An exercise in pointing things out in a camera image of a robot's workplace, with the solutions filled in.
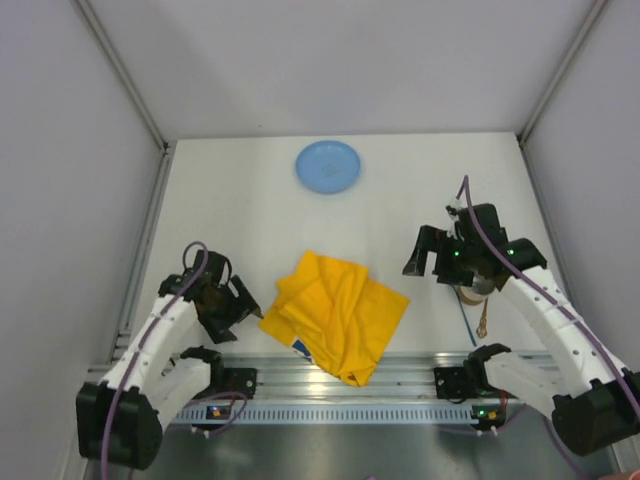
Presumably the aluminium frame post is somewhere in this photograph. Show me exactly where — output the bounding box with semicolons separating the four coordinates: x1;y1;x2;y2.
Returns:
516;0;613;148
74;0;169;151

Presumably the slotted cable duct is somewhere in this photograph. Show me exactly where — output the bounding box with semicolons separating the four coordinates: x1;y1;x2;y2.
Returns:
172;403;506;426

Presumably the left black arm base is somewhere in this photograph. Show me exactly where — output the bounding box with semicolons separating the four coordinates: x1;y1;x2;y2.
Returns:
206;367;258;399

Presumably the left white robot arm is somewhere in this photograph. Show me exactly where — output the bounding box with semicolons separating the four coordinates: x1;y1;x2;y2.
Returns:
75;241;261;479

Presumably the blue metallic fork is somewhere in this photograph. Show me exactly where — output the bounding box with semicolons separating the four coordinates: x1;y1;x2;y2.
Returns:
453;287;478;347

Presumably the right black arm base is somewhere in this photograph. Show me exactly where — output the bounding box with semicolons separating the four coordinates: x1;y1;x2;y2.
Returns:
433;367;477;404

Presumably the yellow cartoon print cloth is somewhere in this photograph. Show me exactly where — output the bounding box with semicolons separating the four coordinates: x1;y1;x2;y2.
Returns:
259;251;410;383

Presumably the aluminium mounting rail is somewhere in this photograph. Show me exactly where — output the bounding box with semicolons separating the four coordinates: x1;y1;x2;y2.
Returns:
211;353;467;403

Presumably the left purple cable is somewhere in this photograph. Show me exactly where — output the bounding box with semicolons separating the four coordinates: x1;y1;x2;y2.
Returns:
99;241;249;480

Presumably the left aluminium frame post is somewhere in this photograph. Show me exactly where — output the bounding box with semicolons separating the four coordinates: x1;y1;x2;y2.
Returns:
74;0;169;151

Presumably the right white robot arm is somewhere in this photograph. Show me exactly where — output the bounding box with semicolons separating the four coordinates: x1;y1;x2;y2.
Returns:
402;203;639;456

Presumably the light blue plate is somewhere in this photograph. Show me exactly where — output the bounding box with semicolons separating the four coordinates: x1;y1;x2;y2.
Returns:
295;140;362;195

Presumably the right aluminium frame post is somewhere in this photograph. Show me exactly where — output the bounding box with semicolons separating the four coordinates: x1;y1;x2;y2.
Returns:
516;0;613;148

